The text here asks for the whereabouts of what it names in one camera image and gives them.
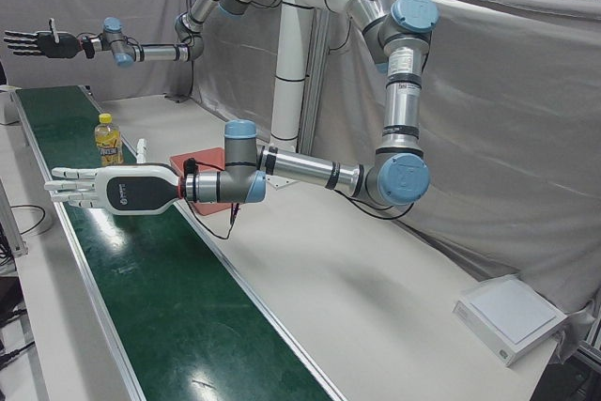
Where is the aluminium table leg profile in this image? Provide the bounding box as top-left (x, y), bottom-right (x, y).
top-left (576, 310), bottom-right (601, 375)

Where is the pink plastic basket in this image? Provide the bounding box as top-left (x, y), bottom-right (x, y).
top-left (169, 147), bottom-right (246, 217)

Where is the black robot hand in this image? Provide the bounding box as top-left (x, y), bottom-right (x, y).
top-left (3, 18), bottom-right (85, 61)

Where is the yellow cap juice bottle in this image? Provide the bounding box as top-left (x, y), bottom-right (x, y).
top-left (94, 112), bottom-right (126, 168)

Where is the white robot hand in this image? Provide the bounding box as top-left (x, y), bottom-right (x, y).
top-left (44, 137), bottom-right (182, 218)

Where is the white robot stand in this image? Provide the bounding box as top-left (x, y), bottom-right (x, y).
top-left (229, 0), bottom-right (396, 145)

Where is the grey curtain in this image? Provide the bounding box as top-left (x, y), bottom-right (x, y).
top-left (0, 0), bottom-right (601, 323)

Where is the green conveyor belt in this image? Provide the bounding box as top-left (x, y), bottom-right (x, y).
top-left (10, 85), bottom-right (349, 401)

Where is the aluminium profile post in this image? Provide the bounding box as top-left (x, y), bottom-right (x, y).
top-left (0, 178), bottom-right (30, 257)

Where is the flat white box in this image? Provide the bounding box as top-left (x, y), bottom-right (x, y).
top-left (452, 273), bottom-right (568, 368)

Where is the black floor cable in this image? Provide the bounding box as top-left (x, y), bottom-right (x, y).
top-left (9, 202), bottom-right (54, 237)

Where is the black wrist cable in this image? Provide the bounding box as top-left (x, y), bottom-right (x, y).
top-left (186, 160), bottom-right (246, 241)

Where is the white conveyor end box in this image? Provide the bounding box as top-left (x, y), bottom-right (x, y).
top-left (0, 84), bottom-right (21, 126)

